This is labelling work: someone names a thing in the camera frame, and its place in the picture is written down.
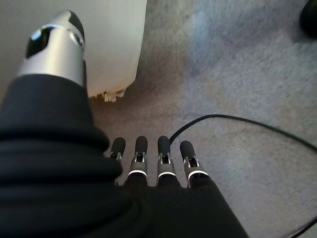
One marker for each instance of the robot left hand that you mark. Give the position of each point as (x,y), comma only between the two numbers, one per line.
(62,173)

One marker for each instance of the white tasselled square cushion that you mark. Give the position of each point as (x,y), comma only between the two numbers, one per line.
(114,49)

